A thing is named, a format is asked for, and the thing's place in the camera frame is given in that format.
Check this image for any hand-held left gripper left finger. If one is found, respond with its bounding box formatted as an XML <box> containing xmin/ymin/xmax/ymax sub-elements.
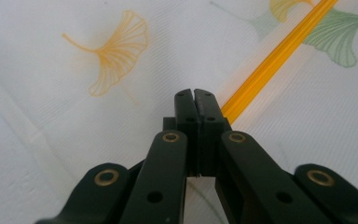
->
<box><xmin>162</xmin><ymin>89</ymin><xmax>201</xmax><ymax>177</ymax></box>

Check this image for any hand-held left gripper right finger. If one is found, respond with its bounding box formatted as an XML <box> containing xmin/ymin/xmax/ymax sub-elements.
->
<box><xmin>195</xmin><ymin>88</ymin><xmax>231</xmax><ymax>177</ymax></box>

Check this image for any white leaf-print zippered pillowcase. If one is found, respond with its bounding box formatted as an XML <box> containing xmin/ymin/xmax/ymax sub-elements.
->
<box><xmin>0</xmin><ymin>0</ymin><xmax>358</xmax><ymax>224</ymax></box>

